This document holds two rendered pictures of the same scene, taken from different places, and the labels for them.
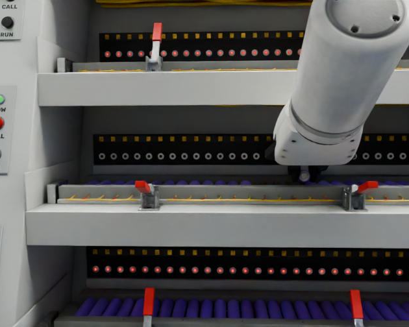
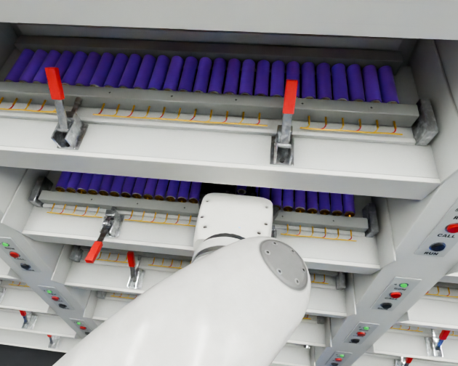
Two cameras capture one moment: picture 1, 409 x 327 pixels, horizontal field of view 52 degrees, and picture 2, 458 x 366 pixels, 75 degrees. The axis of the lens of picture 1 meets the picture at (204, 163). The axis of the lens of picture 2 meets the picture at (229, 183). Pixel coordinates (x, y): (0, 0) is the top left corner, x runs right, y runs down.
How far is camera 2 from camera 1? 0.56 m
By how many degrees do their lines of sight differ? 56
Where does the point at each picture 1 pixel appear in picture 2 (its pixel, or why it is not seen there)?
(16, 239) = (25, 244)
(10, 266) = (32, 254)
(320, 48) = not seen: outside the picture
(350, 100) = not seen: hidden behind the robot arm
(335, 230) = not seen: hidden behind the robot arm
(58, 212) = (44, 235)
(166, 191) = (123, 208)
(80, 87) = (1, 157)
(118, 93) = (43, 164)
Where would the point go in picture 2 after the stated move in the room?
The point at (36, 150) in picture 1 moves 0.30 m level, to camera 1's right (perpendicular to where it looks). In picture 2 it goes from (1, 191) to (189, 201)
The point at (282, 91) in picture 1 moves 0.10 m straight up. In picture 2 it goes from (208, 176) to (203, 107)
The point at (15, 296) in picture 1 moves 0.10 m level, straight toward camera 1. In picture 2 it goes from (45, 264) to (40, 312)
